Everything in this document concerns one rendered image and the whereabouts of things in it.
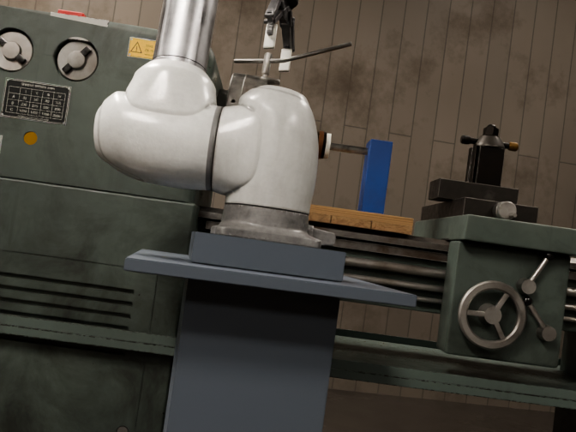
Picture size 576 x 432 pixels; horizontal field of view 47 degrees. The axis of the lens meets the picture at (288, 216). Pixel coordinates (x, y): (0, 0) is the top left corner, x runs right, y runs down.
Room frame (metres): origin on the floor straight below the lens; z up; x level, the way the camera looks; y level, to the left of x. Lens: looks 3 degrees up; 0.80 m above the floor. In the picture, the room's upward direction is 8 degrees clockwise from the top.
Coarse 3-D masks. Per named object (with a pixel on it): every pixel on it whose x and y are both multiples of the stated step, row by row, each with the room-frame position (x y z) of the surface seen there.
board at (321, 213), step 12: (312, 204) 1.61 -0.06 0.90; (312, 216) 1.61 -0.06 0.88; (324, 216) 1.61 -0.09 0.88; (336, 216) 1.61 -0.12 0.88; (348, 216) 1.61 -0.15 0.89; (360, 216) 1.61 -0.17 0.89; (372, 216) 1.62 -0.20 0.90; (384, 216) 1.62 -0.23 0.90; (396, 216) 1.62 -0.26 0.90; (372, 228) 1.62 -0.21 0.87; (384, 228) 1.62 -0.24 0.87; (396, 228) 1.62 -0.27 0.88; (408, 228) 1.62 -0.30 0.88
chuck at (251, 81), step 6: (246, 78) 1.70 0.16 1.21; (252, 78) 1.70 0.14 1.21; (258, 78) 1.71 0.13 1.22; (264, 78) 1.72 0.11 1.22; (270, 78) 1.73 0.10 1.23; (246, 84) 1.67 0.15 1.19; (252, 84) 1.67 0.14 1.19; (258, 84) 1.68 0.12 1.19; (264, 84) 1.68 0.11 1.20; (246, 90) 1.66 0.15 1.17
